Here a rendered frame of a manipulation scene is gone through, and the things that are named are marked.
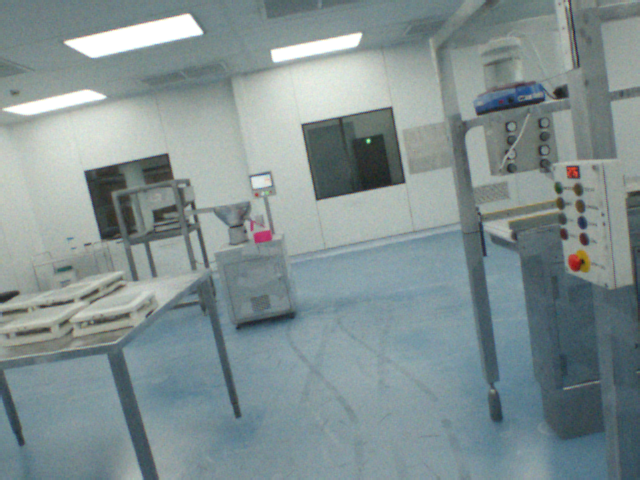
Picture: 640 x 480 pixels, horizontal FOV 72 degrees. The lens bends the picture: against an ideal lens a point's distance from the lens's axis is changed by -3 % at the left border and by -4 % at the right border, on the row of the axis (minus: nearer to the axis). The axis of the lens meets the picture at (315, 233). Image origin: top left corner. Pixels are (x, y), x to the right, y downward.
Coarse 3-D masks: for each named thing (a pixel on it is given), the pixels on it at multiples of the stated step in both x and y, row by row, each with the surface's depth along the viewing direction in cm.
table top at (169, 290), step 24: (120, 288) 245; (144, 288) 231; (168, 288) 219; (192, 288) 221; (0, 336) 187; (72, 336) 164; (96, 336) 158; (120, 336) 152; (0, 360) 151; (24, 360) 150; (48, 360) 149
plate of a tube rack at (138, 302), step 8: (144, 296) 175; (152, 296) 181; (128, 304) 166; (136, 304) 164; (80, 312) 168; (96, 312) 163; (104, 312) 161; (112, 312) 161; (120, 312) 161; (72, 320) 161; (80, 320) 161
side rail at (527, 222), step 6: (630, 198) 167; (636, 198) 167; (630, 204) 168; (636, 204) 168; (540, 216) 168; (546, 216) 168; (552, 216) 168; (510, 222) 168; (516, 222) 168; (522, 222) 168; (528, 222) 168; (534, 222) 168; (540, 222) 168; (546, 222) 168; (510, 228) 169; (516, 228) 168
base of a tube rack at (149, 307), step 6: (156, 300) 185; (144, 306) 179; (150, 306) 177; (156, 306) 183; (138, 312) 170; (144, 312) 169; (126, 318) 165; (138, 318) 163; (144, 318) 168; (84, 324) 168; (90, 324) 167; (96, 324) 164; (102, 324) 163; (108, 324) 162; (114, 324) 162; (120, 324) 162; (126, 324) 162; (132, 324) 162; (138, 324) 162; (78, 330) 161; (84, 330) 161; (90, 330) 161; (96, 330) 162; (102, 330) 162; (108, 330) 162
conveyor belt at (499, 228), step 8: (520, 216) 193; (488, 224) 192; (496, 224) 187; (504, 224) 183; (544, 224) 170; (488, 232) 192; (496, 232) 182; (504, 232) 175; (512, 232) 170; (512, 240) 171
